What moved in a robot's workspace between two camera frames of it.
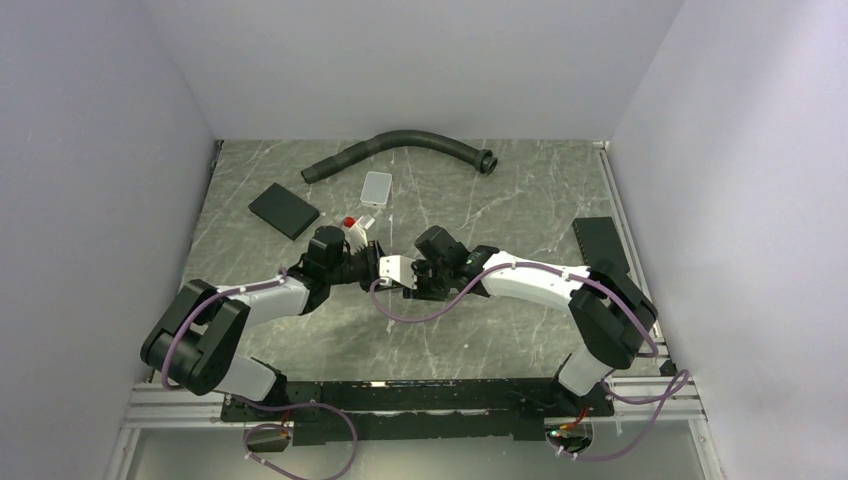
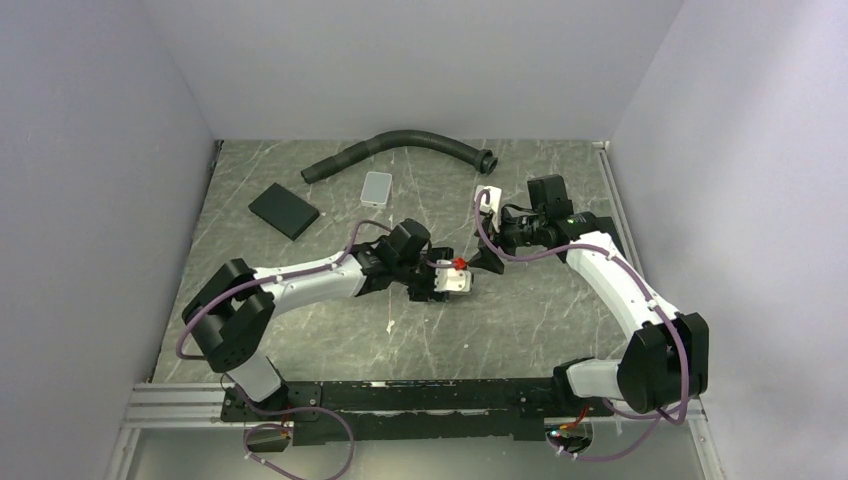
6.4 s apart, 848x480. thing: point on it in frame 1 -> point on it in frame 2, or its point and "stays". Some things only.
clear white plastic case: x=377 y=189 stays
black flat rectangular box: x=284 y=211 stays
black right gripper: x=422 y=292 -> x=487 y=259
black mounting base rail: x=419 y=411 stays
